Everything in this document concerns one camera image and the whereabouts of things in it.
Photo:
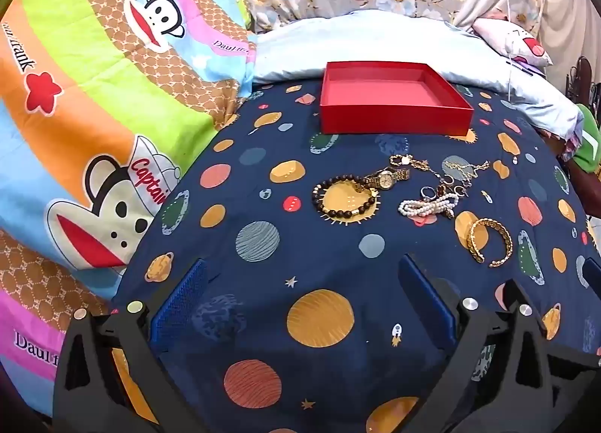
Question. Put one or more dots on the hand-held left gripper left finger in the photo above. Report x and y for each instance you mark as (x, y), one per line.
(181, 301)

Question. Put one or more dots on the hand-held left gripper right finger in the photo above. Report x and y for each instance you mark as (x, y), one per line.
(425, 297)

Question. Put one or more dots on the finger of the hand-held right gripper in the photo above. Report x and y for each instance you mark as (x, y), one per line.
(590, 271)

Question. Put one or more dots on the gold wrist watch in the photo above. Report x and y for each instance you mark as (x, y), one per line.
(386, 178)

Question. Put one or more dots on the red cardboard box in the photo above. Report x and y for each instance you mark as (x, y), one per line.
(375, 85)

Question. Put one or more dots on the gold cuff bangle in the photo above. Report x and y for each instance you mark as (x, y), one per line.
(475, 245)

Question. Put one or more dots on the navy planet print blanket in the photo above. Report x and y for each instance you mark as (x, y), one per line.
(291, 250)

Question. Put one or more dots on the green cloth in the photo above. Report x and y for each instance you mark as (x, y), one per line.
(587, 142)

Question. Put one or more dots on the dark metal rack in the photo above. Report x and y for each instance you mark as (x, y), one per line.
(584, 78)

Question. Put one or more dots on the colourful monkey print blanket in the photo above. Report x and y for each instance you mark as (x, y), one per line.
(94, 109)

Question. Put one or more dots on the purple sheet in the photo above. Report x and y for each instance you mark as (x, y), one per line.
(528, 69)

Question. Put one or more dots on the pink cartoon pillow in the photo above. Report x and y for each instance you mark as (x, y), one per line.
(516, 41)

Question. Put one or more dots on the light blue pillow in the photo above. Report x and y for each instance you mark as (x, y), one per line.
(375, 36)

